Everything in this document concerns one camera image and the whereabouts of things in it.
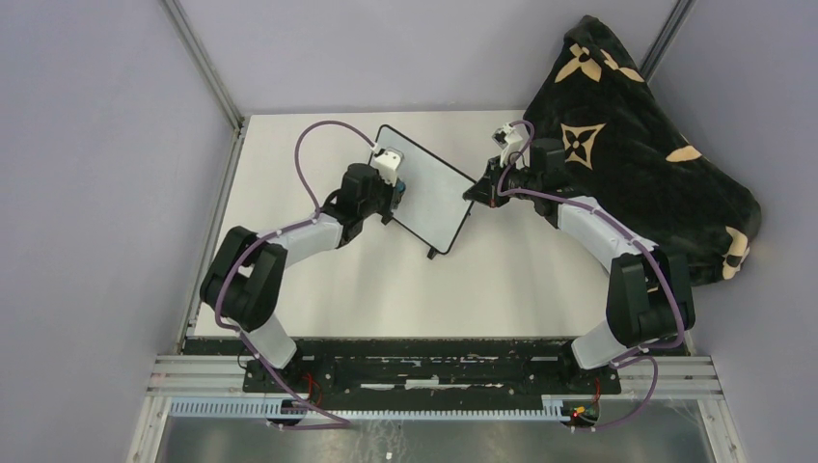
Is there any blue whiteboard eraser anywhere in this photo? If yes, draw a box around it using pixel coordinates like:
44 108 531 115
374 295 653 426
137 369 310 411
393 179 406 203

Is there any aluminium rail frame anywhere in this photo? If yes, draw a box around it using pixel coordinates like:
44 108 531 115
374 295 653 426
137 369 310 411
124 119 249 462

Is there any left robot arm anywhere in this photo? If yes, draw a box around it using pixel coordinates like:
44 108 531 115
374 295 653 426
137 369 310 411
200 163 405 393

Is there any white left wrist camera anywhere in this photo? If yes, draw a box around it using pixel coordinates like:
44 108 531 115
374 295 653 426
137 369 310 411
369 148 403 187

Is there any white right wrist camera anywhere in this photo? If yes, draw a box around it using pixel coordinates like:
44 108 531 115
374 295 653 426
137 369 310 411
492 123 526 167

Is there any blue-grey cable duct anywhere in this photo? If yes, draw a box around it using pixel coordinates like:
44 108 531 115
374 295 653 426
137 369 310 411
169 397 574 423

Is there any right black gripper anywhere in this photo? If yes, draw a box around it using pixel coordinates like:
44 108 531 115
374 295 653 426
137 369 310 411
464 156 540 210

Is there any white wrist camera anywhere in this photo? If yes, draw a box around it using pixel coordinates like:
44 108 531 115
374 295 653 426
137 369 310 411
369 148 403 187
492 123 526 167

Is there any small black-framed whiteboard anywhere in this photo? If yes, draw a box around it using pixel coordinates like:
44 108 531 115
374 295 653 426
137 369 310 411
375 124 477 259

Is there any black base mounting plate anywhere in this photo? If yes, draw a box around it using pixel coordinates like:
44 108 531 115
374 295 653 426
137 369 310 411
181 337 692 414

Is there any black blanket with tan flowers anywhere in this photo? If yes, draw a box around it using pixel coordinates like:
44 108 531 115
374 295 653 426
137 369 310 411
524 15 762 286

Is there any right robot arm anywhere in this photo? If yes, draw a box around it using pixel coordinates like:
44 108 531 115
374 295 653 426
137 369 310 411
463 139 695 394

